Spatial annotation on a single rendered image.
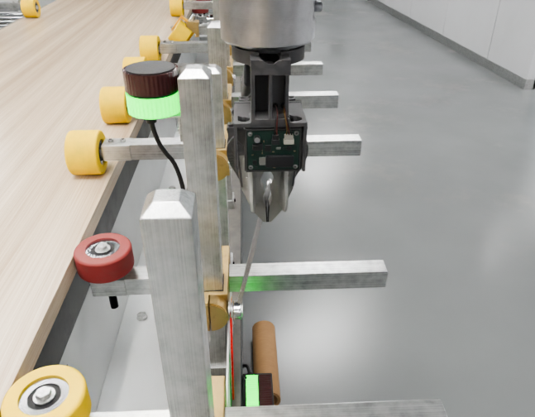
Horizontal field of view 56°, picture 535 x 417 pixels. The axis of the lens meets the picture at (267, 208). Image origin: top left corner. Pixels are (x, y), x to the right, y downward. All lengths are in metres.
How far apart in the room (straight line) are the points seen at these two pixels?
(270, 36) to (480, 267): 1.96
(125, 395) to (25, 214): 0.34
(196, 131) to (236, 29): 0.15
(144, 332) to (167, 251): 0.67
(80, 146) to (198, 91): 0.41
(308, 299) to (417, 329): 0.42
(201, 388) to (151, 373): 0.50
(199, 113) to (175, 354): 0.27
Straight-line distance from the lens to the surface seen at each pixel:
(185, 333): 0.40
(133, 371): 0.96
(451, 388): 1.80
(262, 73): 0.47
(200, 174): 0.60
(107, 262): 0.72
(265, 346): 1.71
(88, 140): 0.93
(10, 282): 0.75
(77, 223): 0.83
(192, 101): 0.57
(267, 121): 0.48
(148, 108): 0.56
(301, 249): 2.26
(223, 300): 0.70
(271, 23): 0.46
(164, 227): 0.34
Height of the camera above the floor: 1.32
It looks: 31 degrees down
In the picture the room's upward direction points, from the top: straight up
